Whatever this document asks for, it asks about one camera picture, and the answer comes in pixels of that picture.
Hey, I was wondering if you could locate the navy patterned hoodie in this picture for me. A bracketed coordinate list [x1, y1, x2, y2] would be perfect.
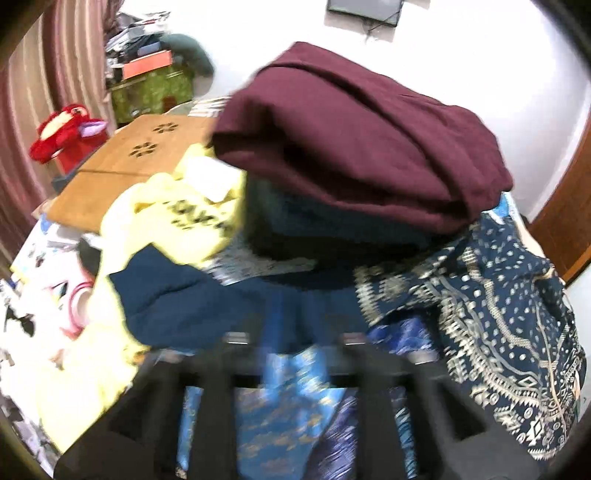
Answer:
[110, 215, 585, 462]

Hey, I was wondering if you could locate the blue patchwork bedsheet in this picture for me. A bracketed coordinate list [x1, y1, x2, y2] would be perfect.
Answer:
[175, 315, 438, 479]

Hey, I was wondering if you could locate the brown wooden door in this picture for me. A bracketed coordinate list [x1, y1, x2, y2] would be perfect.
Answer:
[530, 125, 591, 284]

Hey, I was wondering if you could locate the yellow printed garment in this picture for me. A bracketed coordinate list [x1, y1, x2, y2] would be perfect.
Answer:
[39, 144, 245, 452]

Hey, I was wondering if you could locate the dark teal folded garment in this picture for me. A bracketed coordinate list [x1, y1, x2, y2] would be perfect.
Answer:
[242, 175, 450, 272]

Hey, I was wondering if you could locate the wooden laptop table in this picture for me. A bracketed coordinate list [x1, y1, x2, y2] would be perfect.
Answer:
[47, 114, 215, 233]

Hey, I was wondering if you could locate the red plush toy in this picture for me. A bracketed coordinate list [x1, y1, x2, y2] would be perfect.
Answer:
[29, 103, 109, 174]

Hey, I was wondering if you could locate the green patterned box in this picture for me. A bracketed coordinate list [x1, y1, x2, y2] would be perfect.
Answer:
[110, 65, 193, 126]

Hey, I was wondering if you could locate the maroon folded garment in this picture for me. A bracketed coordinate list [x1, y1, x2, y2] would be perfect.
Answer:
[211, 42, 513, 234]

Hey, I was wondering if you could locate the orange box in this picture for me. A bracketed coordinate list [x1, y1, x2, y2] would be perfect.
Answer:
[122, 50, 172, 80]

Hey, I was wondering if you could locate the striped maroon curtain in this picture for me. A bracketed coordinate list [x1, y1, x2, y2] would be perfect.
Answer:
[1, 1, 122, 277]

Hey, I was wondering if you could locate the wall mounted television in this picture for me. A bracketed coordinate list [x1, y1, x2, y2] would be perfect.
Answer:
[327, 0, 404, 27]

